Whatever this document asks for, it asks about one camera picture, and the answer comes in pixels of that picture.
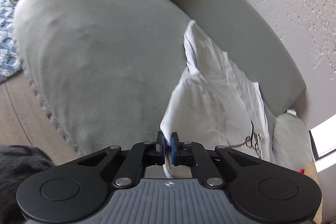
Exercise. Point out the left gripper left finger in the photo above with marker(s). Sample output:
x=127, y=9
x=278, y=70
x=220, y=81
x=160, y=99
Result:
x=82, y=187

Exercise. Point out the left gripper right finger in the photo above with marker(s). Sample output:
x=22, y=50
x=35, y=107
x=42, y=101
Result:
x=256, y=188

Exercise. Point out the white hoodie with drawstring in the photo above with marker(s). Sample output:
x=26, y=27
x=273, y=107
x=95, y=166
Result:
x=215, y=103

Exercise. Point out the red garment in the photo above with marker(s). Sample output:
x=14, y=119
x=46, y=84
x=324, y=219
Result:
x=302, y=170

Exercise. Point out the tan garment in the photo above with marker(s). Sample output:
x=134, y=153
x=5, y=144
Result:
x=314, y=190

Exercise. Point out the grey right sofa cushion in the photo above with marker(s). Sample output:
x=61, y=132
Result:
x=291, y=145

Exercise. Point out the dark grey furry object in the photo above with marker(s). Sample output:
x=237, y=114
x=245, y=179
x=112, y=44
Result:
x=18, y=162

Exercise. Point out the white tag on sofa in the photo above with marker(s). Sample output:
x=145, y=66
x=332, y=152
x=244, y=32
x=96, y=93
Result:
x=292, y=112

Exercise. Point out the blue patterned rug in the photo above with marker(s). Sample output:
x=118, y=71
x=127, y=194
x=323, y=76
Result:
x=10, y=61

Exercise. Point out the grey sofa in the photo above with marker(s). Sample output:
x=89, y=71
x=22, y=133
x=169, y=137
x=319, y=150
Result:
x=104, y=69

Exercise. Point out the window with black frame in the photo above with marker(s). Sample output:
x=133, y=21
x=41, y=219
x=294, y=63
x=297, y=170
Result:
x=323, y=137

